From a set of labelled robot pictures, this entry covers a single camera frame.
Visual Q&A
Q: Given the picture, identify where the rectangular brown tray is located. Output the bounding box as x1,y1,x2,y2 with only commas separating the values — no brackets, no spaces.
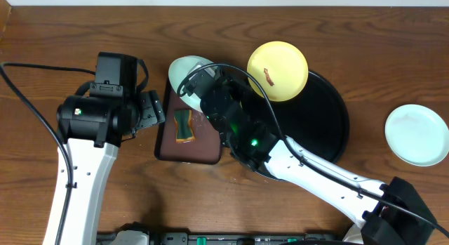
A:
154,83,222,165

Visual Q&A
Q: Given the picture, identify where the round black tray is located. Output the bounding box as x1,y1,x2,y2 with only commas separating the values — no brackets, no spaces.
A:
224,69,350,181

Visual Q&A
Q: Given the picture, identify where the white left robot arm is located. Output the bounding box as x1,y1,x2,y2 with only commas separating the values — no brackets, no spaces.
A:
43,81,164,244

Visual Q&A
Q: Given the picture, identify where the pale green plate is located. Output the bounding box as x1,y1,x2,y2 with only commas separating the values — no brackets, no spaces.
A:
384,104,448,167

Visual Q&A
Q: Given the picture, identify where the yellow plate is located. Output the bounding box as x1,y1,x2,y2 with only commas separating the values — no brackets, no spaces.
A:
247,41,309,102

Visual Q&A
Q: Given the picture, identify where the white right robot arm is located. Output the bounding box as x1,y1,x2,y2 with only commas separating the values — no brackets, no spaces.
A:
200,77,440,244

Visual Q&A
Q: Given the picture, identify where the light blue plate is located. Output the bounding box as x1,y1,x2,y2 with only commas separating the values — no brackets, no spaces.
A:
168,55,212,112

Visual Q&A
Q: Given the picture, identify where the green orange sponge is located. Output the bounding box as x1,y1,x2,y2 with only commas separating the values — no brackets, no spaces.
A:
174,110,195,143

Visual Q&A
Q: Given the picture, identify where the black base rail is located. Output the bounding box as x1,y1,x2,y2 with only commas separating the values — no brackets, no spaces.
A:
95,222,344,245

